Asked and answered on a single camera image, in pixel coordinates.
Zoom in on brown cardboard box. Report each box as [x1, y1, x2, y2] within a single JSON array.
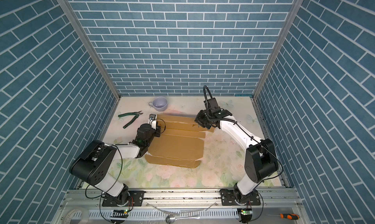
[[145, 114, 214, 168]]

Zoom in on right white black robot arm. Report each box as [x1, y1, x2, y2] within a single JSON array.
[[195, 98, 279, 200]]

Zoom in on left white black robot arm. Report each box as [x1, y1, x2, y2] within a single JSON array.
[[69, 121, 161, 199]]

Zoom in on lavender ceramic cup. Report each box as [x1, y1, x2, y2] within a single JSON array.
[[148, 97, 168, 112]]

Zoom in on clear plastic strip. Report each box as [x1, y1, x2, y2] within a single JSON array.
[[146, 202, 217, 216]]

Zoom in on metal spoon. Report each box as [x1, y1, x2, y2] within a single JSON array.
[[165, 214, 201, 224]]

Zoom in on clear tape roll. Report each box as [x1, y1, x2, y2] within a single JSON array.
[[62, 207, 90, 224]]

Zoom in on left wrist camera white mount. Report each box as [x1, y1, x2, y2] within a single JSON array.
[[148, 114, 157, 129]]

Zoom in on green handled pliers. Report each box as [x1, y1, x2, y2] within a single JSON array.
[[118, 110, 144, 129]]

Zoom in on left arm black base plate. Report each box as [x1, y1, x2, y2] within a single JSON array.
[[102, 190, 145, 208]]

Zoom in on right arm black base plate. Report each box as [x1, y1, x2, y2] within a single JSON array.
[[219, 189, 261, 206]]

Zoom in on aluminium front rail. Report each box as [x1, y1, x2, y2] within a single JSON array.
[[60, 188, 302, 208]]

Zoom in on orange handled screwdriver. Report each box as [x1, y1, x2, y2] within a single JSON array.
[[268, 213, 300, 220]]

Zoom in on aluminium corner post right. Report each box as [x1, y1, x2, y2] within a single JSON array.
[[253, 0, 303, 100]]

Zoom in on aluminium corner post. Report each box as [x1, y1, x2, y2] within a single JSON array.
[[56, 0, 121, 101], [253, 0, 303, 100]]

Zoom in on aluminium corner post left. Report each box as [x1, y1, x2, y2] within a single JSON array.
[[56, 0, 121, 101]]

